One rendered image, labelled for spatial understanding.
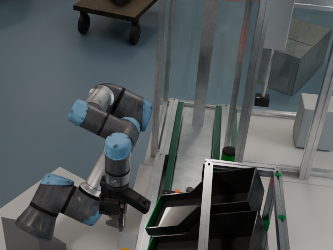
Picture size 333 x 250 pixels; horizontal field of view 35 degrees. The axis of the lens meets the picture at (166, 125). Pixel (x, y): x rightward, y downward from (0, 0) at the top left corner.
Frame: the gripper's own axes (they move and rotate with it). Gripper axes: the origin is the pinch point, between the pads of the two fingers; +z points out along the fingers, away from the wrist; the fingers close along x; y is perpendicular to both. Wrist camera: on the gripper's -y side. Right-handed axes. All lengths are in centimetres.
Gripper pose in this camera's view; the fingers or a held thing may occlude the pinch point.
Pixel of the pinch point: (123, 228)
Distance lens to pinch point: 173.0
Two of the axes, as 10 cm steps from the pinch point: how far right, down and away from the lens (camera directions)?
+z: -0.6, 8.2, 5.6
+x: -1.1, 5.5, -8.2
